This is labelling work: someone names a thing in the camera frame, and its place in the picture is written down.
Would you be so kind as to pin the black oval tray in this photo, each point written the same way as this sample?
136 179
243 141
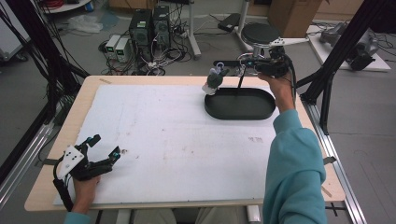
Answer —
239 104

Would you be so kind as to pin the brown cardboard box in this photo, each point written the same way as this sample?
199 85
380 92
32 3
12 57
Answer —
294 18

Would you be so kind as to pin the white foam mat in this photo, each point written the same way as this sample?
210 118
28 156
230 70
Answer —
168 149

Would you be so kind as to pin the flat black device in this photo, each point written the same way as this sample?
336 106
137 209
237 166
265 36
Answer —
229 22

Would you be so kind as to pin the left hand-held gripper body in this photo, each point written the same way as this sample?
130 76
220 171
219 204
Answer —
71 160

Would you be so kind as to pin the white power supply unit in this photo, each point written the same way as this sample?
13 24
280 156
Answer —
111 45
123 49

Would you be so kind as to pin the black metal frame post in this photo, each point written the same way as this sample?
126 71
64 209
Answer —
40 46
339 53

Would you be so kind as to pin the person's right hand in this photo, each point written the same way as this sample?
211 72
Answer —
281 91

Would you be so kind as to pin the aluminium rail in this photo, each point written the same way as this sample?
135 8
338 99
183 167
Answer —
339 174
21 158

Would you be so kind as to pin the person's left hand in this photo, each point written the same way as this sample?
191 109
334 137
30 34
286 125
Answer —
84 191

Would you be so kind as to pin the white board with grey devices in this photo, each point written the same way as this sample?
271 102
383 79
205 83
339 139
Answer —
351 46

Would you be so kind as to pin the thin wooden stick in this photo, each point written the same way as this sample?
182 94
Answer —
327 191

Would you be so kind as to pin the electronic boxes on floor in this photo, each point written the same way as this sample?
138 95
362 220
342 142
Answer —
162 59

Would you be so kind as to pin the grey desk leg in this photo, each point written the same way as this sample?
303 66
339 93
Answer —
193 34

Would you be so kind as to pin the clear plastic bag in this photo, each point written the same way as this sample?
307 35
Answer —
84 24

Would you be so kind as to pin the black T-shaped hanger stand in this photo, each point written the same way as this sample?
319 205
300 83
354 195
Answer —
230 63

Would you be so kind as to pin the black round stool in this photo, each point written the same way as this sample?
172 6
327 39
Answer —
260 33

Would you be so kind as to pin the black computer tower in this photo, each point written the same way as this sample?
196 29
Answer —
162 26
140 29

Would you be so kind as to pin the person's legs beige trousers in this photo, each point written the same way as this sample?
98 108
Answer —
183 216

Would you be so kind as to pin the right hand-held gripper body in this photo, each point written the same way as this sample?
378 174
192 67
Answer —
275 66

